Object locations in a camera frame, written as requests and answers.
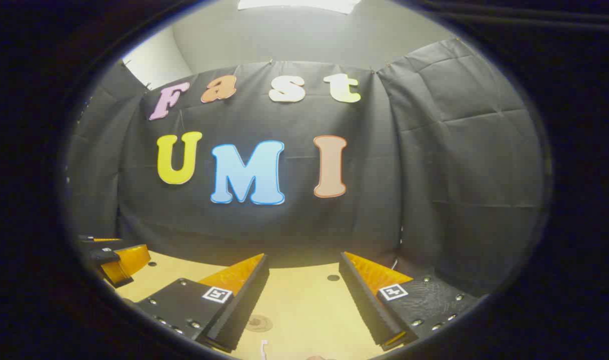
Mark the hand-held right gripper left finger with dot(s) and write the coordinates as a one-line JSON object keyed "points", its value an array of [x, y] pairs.
{"points": [[244, 305]]}

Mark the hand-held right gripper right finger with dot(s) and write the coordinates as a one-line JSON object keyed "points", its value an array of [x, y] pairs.
{"points": [[367, 305]]}

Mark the light wooden desktop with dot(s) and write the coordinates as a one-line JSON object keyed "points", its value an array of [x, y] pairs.
{"points": [[304, 310]]}

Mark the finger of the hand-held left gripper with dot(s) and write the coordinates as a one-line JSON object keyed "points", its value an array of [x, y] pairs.
{"points": [[103, 256], [97, 240]]}

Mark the black backdrop cloth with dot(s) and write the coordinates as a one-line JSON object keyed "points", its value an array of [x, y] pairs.
{"points": [[284, 225]]}

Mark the ceiling light panel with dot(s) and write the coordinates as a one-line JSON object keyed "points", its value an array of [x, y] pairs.
{"points": [[299, 4]]}

